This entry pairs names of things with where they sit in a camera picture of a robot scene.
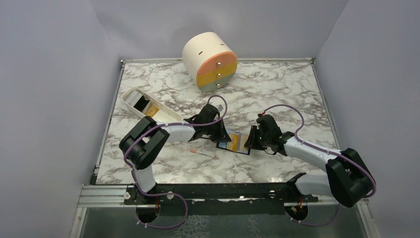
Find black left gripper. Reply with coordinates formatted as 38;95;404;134
204;117;231;142

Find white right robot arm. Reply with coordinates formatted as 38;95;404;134
245;115;376;207

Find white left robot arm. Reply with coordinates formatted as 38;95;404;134
119;104;231;204

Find stack of cards in tray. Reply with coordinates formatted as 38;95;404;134
124;90;159;117

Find orange capped syringe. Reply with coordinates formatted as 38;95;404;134
190;149;218;159

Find cream round drawer cabinet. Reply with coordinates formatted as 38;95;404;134
182;32;238;92

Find white oblong tray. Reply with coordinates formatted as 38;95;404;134
121;87;183;123

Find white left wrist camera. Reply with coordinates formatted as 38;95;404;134
216;105;226;113

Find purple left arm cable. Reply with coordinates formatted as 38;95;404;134
123;95;228;230

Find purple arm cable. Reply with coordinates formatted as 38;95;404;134
257;104;377;228
123;95;228;230

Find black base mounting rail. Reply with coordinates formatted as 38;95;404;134
123;182;318;216

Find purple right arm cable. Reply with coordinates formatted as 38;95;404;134
257;104;377;228

